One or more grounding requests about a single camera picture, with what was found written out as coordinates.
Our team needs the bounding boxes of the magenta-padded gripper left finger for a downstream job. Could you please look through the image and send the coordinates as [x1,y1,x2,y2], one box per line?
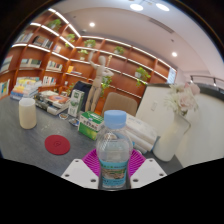
[60,148,101,190]

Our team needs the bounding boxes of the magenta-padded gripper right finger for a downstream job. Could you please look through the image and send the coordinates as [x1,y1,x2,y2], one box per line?
[128,148,168,190]

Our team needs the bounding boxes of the clear water bottle blue cap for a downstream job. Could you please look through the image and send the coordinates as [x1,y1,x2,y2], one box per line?
[95,109,134,191]

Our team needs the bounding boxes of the blue white paper pack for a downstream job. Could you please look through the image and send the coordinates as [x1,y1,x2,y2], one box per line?
[133,141,150,155]

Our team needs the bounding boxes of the flat round red coaster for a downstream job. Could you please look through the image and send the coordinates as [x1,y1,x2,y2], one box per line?
[44,134,71,156]

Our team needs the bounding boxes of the green white tissue box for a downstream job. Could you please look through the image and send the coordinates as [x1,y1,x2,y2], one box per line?
[77,110,106,141]

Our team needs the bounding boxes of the tall green white carton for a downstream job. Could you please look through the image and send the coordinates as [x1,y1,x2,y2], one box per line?
[67,88,85,118]

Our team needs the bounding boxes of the white counter with dark top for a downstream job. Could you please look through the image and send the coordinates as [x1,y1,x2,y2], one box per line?
[134,83,224,168]

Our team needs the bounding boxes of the tan chair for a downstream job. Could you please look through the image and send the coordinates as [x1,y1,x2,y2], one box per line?
[101,91,138,118]

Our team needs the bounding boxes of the dark book stack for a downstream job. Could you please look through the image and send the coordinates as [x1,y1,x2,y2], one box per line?
[34,91,72,116]

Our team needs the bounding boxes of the cream cup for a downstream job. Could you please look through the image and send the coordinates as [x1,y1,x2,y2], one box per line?
[18,97,38,130]

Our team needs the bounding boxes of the pink white flower bouquet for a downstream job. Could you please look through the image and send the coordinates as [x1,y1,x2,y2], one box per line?
[163,82,201,117]

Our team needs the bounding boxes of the dark navy chair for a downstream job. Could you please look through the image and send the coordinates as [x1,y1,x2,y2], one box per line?
[71,80,94,104]

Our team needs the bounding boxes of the wooden shelf unit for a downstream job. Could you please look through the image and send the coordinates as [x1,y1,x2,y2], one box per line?
[0,8,178,116]

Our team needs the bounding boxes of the ceiling air vent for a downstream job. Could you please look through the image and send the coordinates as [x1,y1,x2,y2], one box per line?
[148,17,175,34]

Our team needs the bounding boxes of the recessed ceiling lights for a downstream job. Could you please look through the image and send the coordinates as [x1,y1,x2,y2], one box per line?
[88,21,179,58]

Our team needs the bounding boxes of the branched ceiling lamp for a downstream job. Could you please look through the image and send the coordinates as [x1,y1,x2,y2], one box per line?
[129,1,171,13]

